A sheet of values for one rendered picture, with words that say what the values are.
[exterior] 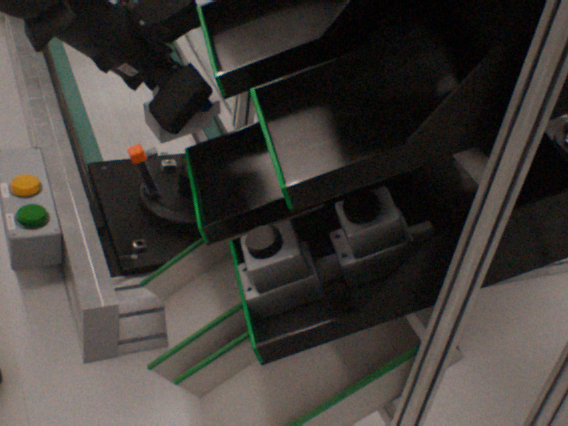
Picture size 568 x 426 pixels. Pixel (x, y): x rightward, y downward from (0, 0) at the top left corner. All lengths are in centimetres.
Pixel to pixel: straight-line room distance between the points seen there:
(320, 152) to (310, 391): 28
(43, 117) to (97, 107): 14
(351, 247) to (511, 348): 62
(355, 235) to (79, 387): 52
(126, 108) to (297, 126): 86
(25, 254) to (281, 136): 59
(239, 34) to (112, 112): 73
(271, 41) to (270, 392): 35
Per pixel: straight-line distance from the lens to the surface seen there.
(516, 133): 53
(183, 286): 96
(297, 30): 71
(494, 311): 128
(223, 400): 86
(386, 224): 64
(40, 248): 113
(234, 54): 71
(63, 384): 106
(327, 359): 79
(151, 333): 107
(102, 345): 106
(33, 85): 143
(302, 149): 59
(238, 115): 132
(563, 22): 49
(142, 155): 108
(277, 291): 66
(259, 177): 80
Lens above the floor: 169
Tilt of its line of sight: 38 degrees down
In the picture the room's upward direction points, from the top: 10 degrees clockwise
